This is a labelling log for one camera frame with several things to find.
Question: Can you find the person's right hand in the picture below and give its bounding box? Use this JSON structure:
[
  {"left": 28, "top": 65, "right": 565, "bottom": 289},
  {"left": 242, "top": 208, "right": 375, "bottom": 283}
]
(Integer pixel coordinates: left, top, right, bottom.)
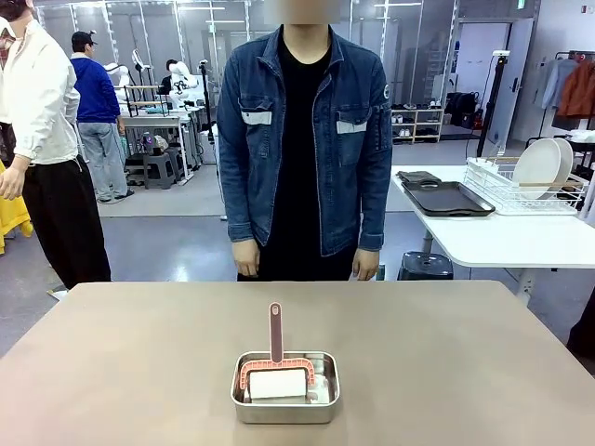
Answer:
[{"left": 234, "top": 241, "right": 261, "bottom": 279}]

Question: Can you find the person's left hand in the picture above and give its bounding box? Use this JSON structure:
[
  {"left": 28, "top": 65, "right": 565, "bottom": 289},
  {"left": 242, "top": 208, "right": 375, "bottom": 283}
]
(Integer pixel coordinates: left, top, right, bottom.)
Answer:
[{"left": 351, "top": 248, "right": 380, "bottom": 282}]

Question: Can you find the dark brown serving tray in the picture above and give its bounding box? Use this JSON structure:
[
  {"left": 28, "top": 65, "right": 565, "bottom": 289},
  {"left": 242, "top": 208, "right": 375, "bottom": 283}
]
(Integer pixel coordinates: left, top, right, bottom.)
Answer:
[{"left": 402, "top": 179, "right": 496, "bottom": 218}]

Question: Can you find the white round dinner plate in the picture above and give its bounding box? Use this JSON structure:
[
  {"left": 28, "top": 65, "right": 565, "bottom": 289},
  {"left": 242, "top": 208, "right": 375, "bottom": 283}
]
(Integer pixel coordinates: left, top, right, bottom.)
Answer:
[{"left": 512, "top": 138, "right": 563, "bottom": 201}]

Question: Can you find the person's right forearm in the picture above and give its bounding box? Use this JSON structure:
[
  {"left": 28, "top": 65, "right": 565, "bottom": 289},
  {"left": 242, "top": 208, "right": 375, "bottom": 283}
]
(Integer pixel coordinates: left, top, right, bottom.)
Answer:
[{"left": 217, "top": 152, "right": 258, "bottom": 245}]

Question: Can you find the person's left forearm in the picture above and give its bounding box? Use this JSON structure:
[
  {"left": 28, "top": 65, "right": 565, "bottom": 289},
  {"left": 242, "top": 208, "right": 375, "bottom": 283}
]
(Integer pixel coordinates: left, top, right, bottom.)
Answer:
[{"left": 356, "top": 152, "right": 394, "bottom": 253}]

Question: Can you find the black plastic stool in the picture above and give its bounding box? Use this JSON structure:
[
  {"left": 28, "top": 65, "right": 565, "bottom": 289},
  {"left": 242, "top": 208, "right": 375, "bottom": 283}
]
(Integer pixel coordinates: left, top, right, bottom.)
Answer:
[{"left": 398, "top": 251, "right": 455, "bottom": 282}]

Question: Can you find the dark folded cloth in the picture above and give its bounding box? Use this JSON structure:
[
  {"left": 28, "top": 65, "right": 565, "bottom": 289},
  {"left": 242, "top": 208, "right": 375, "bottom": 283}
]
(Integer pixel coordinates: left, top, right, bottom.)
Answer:
[{"left": 397, "top": 170, "right": 443, "bottom": 185}]

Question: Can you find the grey plastic stool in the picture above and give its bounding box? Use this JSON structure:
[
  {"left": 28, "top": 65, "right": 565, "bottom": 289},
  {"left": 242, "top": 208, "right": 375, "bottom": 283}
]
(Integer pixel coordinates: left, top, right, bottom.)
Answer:
[{"left": 142, "top": 151, "right": 179, "bottom": 190}]

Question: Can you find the person in denim jacket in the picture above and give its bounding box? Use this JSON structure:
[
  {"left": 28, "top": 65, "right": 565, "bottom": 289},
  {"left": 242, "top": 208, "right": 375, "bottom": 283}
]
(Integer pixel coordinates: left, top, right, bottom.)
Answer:
[{"left": 217, "top": 0, "right": 394, "bottom": 283}]

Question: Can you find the white side table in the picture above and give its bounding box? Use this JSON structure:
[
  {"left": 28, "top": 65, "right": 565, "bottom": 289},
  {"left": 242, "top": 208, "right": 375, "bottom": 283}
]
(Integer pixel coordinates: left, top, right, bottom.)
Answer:
[{"left": 391, "top": 164, "right": 595, "bottom": 306}]

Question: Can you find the wooden shoe rack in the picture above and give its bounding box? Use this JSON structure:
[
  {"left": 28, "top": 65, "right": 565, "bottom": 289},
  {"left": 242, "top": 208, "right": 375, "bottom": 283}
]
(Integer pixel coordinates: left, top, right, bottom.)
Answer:
[{"left": 390, "top": 105, "right": 446, "bottom": 144}]

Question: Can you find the rectangular steel container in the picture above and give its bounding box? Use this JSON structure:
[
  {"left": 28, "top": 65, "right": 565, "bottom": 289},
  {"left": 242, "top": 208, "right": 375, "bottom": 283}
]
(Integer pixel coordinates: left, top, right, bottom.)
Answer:
[{"left": 230, "top": 350, "right": 341, "bottom": 425}]

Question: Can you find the white background workbench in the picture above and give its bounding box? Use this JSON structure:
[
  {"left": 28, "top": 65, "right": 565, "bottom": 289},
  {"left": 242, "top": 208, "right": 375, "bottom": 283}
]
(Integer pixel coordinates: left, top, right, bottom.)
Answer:
[{"left": 118, "top": 104, "right": 196, "bottom": 187}]

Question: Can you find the black bags pile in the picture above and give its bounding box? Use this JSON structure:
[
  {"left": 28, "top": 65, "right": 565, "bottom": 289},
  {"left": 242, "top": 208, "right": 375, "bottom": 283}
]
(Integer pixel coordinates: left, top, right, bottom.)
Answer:
[{"left": 444, "top": 91, "right": 484, "bottom": 130}]

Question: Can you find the man in blue sweater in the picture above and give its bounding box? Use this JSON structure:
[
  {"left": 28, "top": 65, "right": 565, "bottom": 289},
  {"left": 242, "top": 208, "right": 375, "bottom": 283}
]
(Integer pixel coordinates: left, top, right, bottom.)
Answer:
[{"left": 70, "top": 31, "right": 136, "bottom": 204}]

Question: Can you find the yellow garment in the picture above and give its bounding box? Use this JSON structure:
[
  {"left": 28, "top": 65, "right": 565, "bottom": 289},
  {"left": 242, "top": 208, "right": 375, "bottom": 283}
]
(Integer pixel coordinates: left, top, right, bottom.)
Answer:
[{"left": 0, "top": 160, "right": 34, "bottom": 256}]

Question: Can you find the mannequin in white jacket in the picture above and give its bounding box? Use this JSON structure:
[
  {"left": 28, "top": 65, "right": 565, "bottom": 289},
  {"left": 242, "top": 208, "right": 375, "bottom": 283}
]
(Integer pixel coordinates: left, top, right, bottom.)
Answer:
[{"left": 0, "top": 0, "right": 112, "bottom": 292}]

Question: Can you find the light blue hanging shirt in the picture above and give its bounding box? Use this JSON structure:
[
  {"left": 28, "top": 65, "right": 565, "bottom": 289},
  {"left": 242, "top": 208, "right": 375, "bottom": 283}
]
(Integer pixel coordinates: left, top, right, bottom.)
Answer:
[{"left": 534, "top": 58, "right": 577, "bottom": 112}]

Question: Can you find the orange hanging jacket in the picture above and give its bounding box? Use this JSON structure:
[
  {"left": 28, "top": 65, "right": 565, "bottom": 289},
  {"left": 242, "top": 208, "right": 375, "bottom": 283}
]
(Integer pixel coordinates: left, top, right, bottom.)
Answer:
[{"left": 556, "top": 59, "right": 595, "bottom": 118}]

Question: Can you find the pink-handled spoon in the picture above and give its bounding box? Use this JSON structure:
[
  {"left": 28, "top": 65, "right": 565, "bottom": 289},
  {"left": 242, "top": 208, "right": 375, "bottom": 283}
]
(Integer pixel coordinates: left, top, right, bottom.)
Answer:
[{"left": 239, "top": 301, "right": 316, "bottom": 405}]

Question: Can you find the white wire dish rack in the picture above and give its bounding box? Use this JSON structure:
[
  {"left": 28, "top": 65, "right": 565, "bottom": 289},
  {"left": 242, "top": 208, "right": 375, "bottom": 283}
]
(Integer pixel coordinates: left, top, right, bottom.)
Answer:
[{"left": 465, "top": 156, "right": 586, "bottom": 216}]

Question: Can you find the black camera tripod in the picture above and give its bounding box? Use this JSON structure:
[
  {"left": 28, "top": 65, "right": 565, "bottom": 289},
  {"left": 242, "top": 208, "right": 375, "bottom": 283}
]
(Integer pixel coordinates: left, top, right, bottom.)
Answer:
[{"left": 476, "top": 49, "right": 512, "bottom": 159}]

